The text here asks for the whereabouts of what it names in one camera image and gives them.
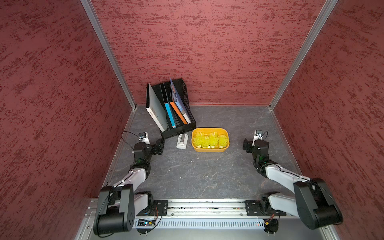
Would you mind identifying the left aluminium corner post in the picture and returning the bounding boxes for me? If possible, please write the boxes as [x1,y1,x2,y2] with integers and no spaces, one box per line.
[81,0,137,111]

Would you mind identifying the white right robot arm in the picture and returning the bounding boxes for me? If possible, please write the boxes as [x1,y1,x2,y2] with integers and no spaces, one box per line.
[243,139,344,233]

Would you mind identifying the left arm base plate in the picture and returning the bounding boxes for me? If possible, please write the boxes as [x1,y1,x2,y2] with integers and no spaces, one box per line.
[137,200,169,217]

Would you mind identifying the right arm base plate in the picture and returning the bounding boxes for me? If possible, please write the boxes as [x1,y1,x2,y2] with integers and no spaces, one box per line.
[245,200,287,218]

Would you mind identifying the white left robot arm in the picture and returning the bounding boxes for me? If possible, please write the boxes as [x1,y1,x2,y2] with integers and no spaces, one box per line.
[93,138,165,238]

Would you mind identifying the green shuttlecock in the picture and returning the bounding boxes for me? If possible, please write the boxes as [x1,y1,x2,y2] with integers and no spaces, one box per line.
[209,132,219,149]
[193,135,204,149]
[202,135,211,149]
[219,135,229,149]

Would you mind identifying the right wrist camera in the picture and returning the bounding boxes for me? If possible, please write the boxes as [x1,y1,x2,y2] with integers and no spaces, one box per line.
[253,130,265,146]

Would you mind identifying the orange blue book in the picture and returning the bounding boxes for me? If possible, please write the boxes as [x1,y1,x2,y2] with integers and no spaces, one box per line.
[170,79,192,125]

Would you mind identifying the aluminium corner post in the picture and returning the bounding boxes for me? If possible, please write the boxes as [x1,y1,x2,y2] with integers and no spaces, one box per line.
[81,0,137,111]
[269,0,338,111]

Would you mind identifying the white grey book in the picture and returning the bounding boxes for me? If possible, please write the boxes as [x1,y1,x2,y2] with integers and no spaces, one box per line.
[146,83,168,132]

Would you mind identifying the black mesh file organizer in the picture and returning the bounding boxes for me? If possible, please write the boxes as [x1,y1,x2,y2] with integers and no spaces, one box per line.
[150,79,196,139]

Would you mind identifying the teal book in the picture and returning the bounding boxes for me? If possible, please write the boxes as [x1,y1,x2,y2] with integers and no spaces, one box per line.
[165,103,177,128]

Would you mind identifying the right aluminium corner post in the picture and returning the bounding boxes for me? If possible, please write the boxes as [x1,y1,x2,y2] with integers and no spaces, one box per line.
[269,0,338,111]

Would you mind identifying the yellow plastic storage box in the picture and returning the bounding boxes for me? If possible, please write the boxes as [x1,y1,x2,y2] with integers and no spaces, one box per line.
[191,128,230,153]

